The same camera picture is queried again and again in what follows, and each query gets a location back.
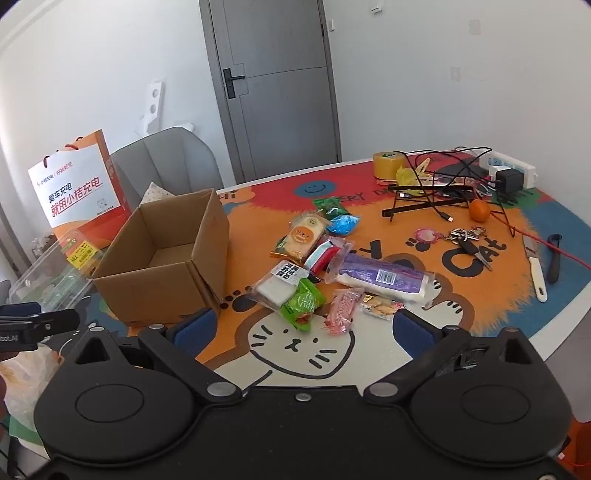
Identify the dark green snack packet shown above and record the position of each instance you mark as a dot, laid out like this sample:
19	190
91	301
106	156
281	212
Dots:
328	206

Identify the wooden clothespin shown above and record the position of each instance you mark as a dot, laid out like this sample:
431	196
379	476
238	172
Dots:
423	166

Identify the patterned cushion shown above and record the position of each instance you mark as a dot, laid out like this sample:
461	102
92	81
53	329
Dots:
154	194

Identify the yellow crumpled plastic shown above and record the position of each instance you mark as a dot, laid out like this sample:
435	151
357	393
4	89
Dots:
407	176

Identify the round pastry packet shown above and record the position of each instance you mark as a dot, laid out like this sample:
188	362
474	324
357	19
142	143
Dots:
300	237

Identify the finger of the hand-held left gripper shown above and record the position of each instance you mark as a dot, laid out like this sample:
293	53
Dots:
21	308
57	323

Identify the white plastic bag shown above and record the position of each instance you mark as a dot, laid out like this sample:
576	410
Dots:
23	387

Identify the bunch of keys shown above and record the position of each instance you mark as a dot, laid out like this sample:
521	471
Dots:
466	244

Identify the white cardboard piece with holes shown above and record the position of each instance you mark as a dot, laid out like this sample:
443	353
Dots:
154	108

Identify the white power strip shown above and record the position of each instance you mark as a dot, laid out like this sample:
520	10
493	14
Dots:
512	163

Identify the grey door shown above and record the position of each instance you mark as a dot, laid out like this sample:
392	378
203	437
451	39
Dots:
277	115

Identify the white blank wall plate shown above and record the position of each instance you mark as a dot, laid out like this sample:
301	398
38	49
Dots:
473	26
455	74

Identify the small clear barcode packet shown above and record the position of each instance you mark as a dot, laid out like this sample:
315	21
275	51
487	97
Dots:
341	311

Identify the grey chair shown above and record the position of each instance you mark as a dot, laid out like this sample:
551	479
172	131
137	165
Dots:
175	157

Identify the orange white paper bag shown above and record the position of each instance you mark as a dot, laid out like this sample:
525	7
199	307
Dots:
74	184

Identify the cartoon cat table mat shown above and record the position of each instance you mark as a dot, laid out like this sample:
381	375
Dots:
485	300

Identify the long purple white snack packet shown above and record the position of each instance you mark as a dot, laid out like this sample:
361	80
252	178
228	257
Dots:
378	277

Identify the black flat device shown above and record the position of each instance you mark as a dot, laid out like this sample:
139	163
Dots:
461	174

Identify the black charger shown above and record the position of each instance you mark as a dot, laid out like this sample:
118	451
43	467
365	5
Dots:
508	180

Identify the cardboard box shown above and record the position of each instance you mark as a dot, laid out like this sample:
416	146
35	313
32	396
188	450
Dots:
138	295

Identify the black folding stand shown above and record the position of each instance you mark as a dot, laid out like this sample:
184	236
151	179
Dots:
406	210

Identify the orange fruit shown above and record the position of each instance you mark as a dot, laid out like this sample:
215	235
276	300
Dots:
480	211

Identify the blue snack packet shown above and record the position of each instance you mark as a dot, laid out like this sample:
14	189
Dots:
344	225

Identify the clear plastic clamshell container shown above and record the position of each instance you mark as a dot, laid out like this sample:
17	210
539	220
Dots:
46	277

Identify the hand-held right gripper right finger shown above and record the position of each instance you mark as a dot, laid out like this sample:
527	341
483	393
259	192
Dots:
413	330

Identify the yellow tape roll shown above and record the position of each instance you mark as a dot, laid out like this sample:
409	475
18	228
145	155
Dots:
385	168

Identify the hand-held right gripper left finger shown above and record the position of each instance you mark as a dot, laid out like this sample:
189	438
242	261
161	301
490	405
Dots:
196	330

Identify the white snack packet black label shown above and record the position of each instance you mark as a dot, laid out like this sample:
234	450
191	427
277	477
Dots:
274	288

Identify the small clear cracker packet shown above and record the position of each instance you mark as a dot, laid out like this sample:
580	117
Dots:
381	308

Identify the light green snack packet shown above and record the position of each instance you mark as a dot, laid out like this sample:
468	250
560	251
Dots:
302	304

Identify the red white striped snack packet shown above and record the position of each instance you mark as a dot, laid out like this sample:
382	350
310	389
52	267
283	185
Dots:
323	254

